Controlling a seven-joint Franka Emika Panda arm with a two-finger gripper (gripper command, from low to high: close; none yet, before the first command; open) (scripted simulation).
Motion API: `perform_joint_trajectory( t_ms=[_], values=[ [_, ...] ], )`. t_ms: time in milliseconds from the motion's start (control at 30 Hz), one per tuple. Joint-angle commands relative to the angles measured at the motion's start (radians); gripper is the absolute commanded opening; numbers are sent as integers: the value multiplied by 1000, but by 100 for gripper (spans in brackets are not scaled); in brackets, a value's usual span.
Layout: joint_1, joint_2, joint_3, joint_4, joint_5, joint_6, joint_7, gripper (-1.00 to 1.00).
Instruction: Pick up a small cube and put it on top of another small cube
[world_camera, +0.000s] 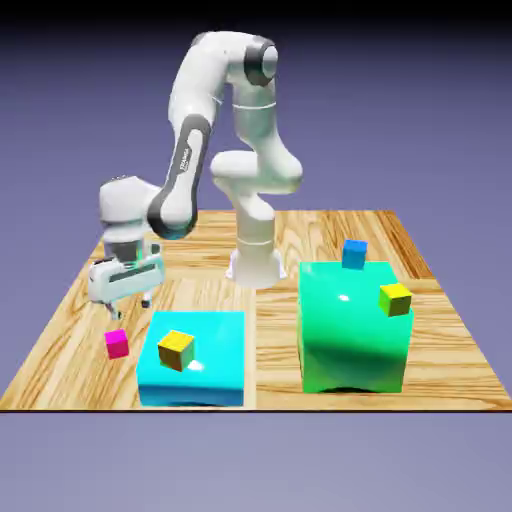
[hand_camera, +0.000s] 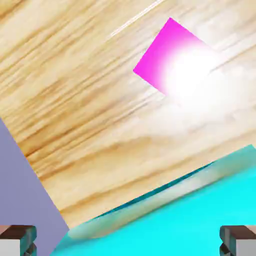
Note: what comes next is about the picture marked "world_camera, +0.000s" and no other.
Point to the small blue cube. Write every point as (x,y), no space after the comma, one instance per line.
(354,254)

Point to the large green box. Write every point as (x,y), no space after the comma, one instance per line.
(348,332)

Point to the small orange cube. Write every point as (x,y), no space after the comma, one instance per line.
(176,351)

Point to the small yellow cube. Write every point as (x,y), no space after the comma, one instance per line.
(395,300)

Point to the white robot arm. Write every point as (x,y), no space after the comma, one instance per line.
(244,120)

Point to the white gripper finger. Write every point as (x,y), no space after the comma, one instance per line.
(146,300)
(113,310)

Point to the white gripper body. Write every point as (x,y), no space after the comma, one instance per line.
(124,278)

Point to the large cyan box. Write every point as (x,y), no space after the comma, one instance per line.
(200,360)

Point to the small pink cube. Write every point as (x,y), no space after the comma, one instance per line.
(116,344)

